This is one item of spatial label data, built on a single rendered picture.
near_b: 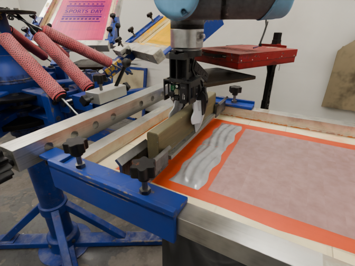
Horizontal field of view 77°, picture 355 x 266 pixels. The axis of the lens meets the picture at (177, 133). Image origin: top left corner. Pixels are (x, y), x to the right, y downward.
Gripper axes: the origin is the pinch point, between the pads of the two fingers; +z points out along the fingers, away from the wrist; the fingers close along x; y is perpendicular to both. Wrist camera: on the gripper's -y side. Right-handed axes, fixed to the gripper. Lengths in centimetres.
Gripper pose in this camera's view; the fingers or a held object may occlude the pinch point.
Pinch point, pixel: (188, 124)
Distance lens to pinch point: 62.3
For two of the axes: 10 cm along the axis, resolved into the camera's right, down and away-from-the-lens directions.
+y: -4.7, 3.9, -7.9
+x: 8.8, 2.1, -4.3
